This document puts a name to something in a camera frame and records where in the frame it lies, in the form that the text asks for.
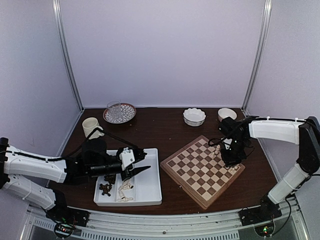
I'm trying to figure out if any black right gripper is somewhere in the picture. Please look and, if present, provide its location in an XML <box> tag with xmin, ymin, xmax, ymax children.
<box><xmin>220</xmin><ymin>137</ymin><xmax>249</xmax><ymax>167</ymax></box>

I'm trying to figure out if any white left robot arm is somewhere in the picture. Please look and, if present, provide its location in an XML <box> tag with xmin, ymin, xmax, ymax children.
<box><xmin>0</xmin><ymin>137</ymin><xmax>150</xmax><ymax>222</ymax></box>

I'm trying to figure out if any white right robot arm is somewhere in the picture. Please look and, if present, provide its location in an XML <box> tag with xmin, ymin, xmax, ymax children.
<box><xmin>219</xmin><ymin>116</ymin><xmax>320</xmax><ymax>221</ymax></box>

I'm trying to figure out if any light chess pieces pile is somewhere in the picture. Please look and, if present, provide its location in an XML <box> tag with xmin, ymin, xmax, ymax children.
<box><xmin>117</xmin><ymin>180</ymin><xmax>134</xmax><ymax>202</ymax></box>

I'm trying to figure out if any dark chess pieces pile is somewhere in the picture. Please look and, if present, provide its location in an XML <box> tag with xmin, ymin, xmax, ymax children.
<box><xmin>99</xmin><ymin>174</ymin><xmax>116</xmax><ymax>197</ymax></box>

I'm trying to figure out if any wooden chess board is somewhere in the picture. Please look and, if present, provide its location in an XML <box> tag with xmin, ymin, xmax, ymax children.
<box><xmin>160</xmin><ymin>135</ymin><xmax>245</xmax><ymax>210</ymax></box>

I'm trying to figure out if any white plastic tray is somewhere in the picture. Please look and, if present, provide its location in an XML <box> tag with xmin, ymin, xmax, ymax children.
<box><xmin>93</xmin><ymin>148</ymin><xmax>163</xmax><ymax>207</ymax></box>

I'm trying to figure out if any cream round bowl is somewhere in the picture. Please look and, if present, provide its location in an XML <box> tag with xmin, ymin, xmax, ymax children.
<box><xmin>217</xmin><ymin>107</ymin><xmax>237</xmax><ymax>122</ymax></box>

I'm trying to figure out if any white scalloped bowl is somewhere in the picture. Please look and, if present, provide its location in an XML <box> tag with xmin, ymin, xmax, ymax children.
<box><xmin>182</xmin><ymin>108</ymin><xmax>207</xmax><ymax>127</ymax></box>

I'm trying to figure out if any patterned brown plate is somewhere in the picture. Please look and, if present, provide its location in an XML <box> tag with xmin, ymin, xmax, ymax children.
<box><xmin>102</xmin><ymin>103</ymin><xmax>137</xmax><ymax>124</ymax></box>

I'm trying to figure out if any cream ceramic mug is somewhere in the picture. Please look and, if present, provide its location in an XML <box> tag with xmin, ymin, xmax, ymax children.
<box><xmin>82</xmin><ymin>117</ymin><xmax>105</xmax><ymax>140</ymax></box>

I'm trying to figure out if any clear drinking glass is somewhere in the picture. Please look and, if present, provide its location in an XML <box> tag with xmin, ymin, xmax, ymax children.
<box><xmin>107</xmin><ymin>100</ymin><xmax>121</xmax><ymax>119</ymax></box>

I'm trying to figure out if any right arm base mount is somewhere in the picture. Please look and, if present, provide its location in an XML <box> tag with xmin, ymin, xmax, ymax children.
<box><xmin>238</xmin><ymin>207</ymin><xmax>282</xmax><ymax>227</ymax></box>

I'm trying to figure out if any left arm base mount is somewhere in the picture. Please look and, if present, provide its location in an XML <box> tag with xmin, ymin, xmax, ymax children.
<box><xmin>45</xmin><ymin>207</ymin><xmax>90</xmax><ymax>227</ymax></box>

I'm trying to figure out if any right aluminium frame post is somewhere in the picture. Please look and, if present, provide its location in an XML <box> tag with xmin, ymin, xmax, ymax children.
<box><xmin>241</xmin><ymin>0</ymin><xmax>273</xmax><ymax>114</ymax></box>

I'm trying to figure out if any aluminium frame post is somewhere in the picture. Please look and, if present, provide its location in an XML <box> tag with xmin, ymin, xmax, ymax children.
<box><xmin>52</xmin><ymin>0</ymin><xmax>84</xmax><ymax>112</ymax></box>
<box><xmin>241</xmin><ymin>0</ymin><xmax>273</xmax><ymax>114</ymax></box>

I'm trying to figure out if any left aluminium frame post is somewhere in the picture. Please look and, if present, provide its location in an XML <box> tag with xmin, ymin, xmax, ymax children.
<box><xmin>52</xmin><ymin>0</ymin><xmax>84</xmax><ymax>112</ymax></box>

